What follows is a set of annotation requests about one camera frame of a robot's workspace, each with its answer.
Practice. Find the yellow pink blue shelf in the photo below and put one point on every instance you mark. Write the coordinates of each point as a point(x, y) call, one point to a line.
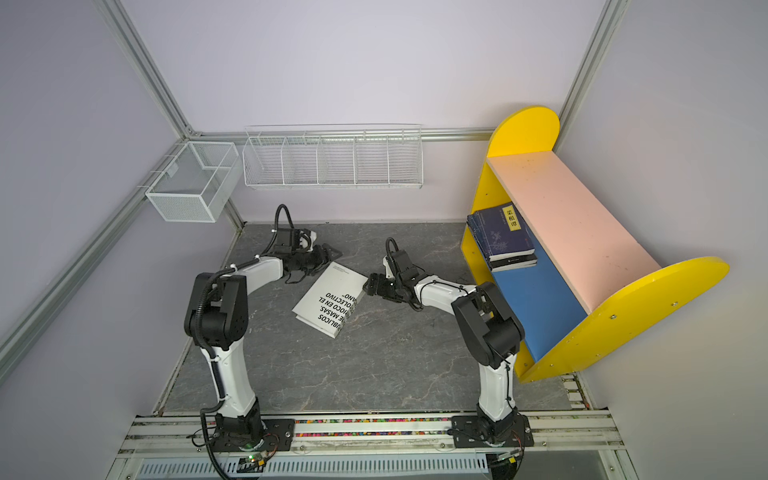
point(594, 288)

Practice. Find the white paper file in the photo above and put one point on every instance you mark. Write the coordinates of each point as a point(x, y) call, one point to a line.
point(331, 299)

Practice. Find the dark blue thin book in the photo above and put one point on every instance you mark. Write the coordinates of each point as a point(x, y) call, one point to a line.
point(500, 232)

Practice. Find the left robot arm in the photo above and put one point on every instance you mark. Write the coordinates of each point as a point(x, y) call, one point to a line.
point(217, 318)

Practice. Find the aluminium front rail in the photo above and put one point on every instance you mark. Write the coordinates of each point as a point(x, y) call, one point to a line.
point(389, 445)

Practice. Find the white wire wall rack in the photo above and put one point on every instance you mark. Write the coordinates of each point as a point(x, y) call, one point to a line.
point(334, 156)

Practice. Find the white mesh basket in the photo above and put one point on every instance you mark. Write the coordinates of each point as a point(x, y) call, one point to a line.
point(197, 183)

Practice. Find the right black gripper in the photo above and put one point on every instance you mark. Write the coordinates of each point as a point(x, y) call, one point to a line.
point(379, 281)

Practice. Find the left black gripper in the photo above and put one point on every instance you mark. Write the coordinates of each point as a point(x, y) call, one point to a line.
point(320, 259)

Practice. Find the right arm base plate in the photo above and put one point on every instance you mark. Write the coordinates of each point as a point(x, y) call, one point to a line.
point(476, 431)

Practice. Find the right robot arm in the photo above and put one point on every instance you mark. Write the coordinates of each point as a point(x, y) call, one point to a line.
point(490, 329)

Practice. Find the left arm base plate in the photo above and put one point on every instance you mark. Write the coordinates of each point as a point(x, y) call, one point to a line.
point(273, 434)

